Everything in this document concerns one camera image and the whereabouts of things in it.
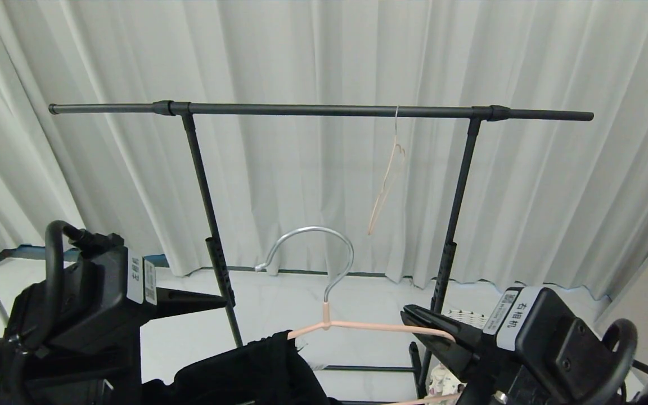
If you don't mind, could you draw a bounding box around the black clothes rack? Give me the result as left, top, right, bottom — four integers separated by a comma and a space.
48, 101, 595, 405

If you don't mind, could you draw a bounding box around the cream printed garment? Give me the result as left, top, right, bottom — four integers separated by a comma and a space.
426, 363, 466, 403

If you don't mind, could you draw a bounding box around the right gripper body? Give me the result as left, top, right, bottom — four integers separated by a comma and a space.
454, 346, 533, 405

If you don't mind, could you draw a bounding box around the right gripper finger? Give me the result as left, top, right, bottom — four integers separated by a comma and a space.
414, 333, 482, 379
401, 305, 488, 345

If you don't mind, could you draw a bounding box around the white laundry basket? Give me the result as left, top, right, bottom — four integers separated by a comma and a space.
445, 307, 491, 331

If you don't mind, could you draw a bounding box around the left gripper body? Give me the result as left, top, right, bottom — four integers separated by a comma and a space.
0, 304, 156, 405

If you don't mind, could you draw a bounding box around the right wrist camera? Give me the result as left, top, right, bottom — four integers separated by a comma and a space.
481, 286, 617, 405

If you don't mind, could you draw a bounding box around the pink clothes hanger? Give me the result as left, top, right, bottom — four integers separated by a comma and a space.
255, 226, 461, 405
367, 106, 407, 236

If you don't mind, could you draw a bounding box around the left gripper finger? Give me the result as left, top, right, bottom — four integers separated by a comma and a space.
150, 288, 228, 321

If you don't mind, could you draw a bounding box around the black t-shirt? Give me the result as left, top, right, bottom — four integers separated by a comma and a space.
143, 331, 339, 405

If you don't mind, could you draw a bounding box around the white curtain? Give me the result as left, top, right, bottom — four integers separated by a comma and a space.
0, 0, 648, 302

